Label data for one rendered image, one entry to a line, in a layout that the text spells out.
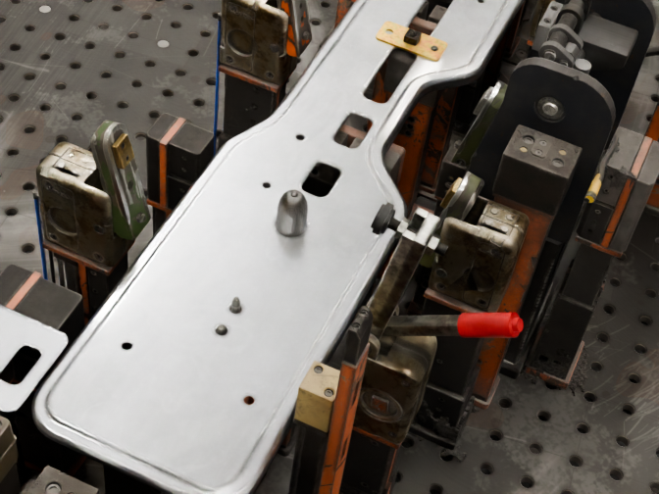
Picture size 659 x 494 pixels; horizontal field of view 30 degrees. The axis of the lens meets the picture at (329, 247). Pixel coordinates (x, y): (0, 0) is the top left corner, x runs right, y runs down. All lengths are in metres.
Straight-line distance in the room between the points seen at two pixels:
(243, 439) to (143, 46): 0.94
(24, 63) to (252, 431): 0.94
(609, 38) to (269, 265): 0.43
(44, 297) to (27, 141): 0.58
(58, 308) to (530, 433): 0.61
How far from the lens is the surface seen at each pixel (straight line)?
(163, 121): 1.40
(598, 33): 1.34
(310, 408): 1.10
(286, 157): 1.36
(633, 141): 1.35
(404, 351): 1.14
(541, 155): 1.24
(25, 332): 1.20
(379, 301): 1.08
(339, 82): 1.45
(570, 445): 1.55
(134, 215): 1.28
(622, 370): 1.63
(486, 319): 1.07
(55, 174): 1.28
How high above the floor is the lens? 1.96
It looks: 49 degrees down
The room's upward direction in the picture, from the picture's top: 9 degrees clockwise
